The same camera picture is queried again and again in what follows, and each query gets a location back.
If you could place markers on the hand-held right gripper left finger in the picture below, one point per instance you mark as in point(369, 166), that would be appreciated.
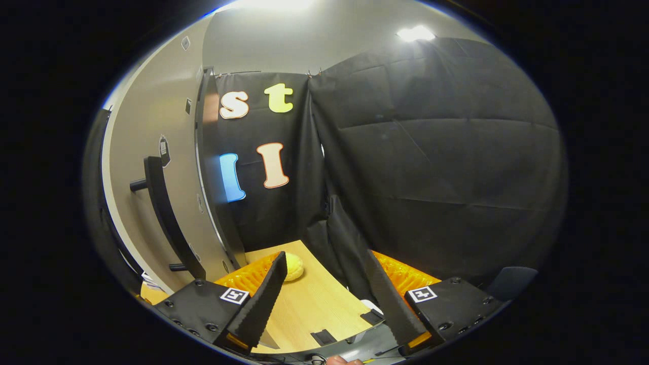
point(263, 299)

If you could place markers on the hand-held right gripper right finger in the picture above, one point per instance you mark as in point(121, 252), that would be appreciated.
point(390, 304)

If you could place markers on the dark grey cabinet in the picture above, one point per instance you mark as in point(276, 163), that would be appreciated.
point(210, 203)

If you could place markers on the white plastic object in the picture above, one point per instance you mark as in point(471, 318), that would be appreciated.
point(372, 305)

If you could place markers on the black rectangular patch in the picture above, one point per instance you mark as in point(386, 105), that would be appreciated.
point(323, 337)
point(371, 317)

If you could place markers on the yellow round sponge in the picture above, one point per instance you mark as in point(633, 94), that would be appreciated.
point(295, 267)

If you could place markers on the dark grey chair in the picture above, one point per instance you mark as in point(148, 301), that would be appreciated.
point(514, 281)

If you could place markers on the black backdrop cloth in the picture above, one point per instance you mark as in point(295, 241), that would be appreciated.
point(446, 152)

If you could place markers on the ceiling light panel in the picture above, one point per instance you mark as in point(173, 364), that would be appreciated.
point(274, 4)
point(416, 33)

